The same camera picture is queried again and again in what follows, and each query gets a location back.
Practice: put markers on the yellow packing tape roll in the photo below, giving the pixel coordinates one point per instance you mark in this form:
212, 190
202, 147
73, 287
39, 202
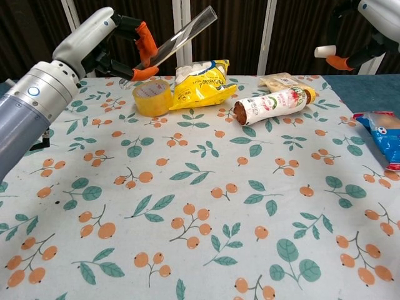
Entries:
154, 103

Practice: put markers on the teal fabric table cover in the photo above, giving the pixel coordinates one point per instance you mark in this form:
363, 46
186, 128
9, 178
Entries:
362, 90

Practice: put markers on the floral printed tablecloth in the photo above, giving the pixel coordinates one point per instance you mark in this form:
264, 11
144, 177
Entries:
200, 203

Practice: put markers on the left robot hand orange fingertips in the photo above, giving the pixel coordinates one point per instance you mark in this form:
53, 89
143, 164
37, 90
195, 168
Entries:
84, 37

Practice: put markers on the clear bag of beige nuts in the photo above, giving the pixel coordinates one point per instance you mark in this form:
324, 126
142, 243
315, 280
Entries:
278, 82

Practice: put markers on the white partition frame post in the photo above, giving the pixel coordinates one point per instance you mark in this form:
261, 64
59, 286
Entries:
184, 9
267, 37
370, 67
69, 12

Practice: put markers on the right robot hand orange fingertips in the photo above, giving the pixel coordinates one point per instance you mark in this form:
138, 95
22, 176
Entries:
386, 22

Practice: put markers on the white-labelled sauce bottle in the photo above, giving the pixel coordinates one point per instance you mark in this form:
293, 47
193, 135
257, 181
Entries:
272, 104

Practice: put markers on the blue snack packet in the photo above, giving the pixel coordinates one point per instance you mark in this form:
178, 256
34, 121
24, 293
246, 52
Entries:
386, 137

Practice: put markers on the clear glass test tube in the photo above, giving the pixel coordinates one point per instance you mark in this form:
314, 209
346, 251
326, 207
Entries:
187, 34

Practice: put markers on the yellow snack bag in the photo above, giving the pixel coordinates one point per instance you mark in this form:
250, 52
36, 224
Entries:
200, 89

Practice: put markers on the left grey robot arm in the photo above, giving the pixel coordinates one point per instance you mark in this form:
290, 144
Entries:
31, 106

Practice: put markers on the small white stopper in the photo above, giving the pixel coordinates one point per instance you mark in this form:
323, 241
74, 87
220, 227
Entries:
323, 51

